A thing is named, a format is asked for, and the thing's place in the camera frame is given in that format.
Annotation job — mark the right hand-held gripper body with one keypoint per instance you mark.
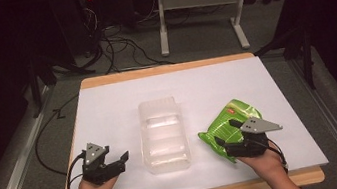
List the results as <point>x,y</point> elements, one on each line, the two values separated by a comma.
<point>253,142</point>

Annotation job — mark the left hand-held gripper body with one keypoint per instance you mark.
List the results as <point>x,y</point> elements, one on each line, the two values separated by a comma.
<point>95,171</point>

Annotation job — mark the green snack bag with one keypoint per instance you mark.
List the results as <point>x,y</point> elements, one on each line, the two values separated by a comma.
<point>220,128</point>

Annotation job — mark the person's right hand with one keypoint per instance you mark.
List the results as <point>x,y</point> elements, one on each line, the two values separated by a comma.
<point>263,164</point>

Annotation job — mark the clear plastic container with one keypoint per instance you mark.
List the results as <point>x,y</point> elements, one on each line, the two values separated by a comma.
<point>163,135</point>

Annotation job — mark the white paper sheet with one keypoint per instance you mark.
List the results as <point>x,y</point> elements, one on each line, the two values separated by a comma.
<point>123,98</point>

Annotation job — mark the black metal stand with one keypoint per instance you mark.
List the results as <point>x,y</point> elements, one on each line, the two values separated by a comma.
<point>40,83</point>
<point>297,48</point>

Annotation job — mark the black computer tower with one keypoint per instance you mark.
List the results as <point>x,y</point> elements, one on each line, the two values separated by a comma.
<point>78,23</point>

